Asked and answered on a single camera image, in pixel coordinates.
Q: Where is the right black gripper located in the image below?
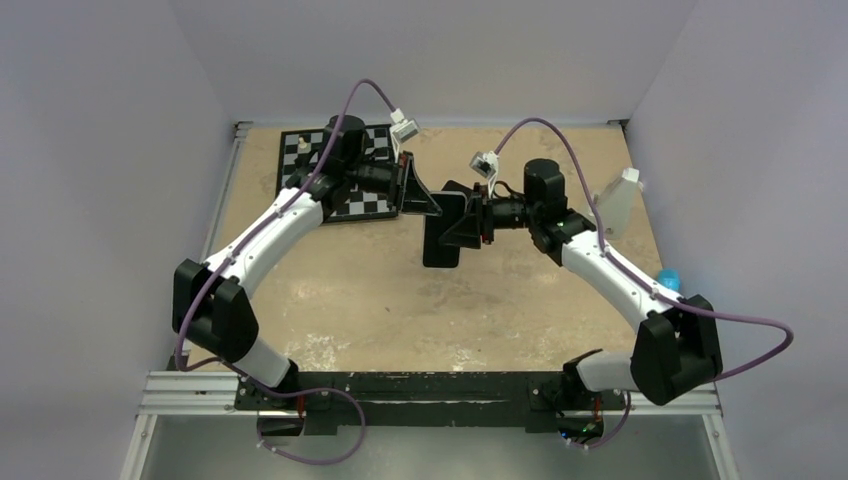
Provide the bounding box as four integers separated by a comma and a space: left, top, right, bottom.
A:
440, 182, 540, 249

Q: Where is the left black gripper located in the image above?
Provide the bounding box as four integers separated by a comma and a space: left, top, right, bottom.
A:
345, 150, 443, 215

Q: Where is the blue phone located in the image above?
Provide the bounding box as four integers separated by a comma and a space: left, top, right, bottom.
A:
422, 190, 468, 270

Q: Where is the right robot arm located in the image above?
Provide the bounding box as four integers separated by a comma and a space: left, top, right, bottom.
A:
422, 158, 723, 407

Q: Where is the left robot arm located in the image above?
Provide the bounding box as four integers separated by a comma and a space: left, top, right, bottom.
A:
172, 110, 442, 409

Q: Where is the black white chessboard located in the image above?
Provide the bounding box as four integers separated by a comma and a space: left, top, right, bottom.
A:
276, 123, 400, 225

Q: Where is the white metronome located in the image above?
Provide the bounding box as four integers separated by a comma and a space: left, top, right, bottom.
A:
588, 167, 643, 240

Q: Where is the blue cap object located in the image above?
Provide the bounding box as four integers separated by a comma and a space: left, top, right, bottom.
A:
656, 268, 682, 291

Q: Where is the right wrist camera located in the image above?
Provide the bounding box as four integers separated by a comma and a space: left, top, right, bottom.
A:
469, 151, 499, 197

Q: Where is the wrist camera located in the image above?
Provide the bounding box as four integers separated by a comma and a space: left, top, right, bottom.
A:
389, 108, 421, 148
469, 151, 499, 197

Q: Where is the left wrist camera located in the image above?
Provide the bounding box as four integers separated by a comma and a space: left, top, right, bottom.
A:
389, 108, 421, 148

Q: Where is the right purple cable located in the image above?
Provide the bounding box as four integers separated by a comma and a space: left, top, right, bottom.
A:
493, 118, 795, 384

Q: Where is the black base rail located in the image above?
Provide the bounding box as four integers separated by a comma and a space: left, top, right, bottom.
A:
236, 371, 625, 437

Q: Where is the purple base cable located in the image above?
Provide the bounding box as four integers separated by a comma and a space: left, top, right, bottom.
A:
256, 387, 367, 466

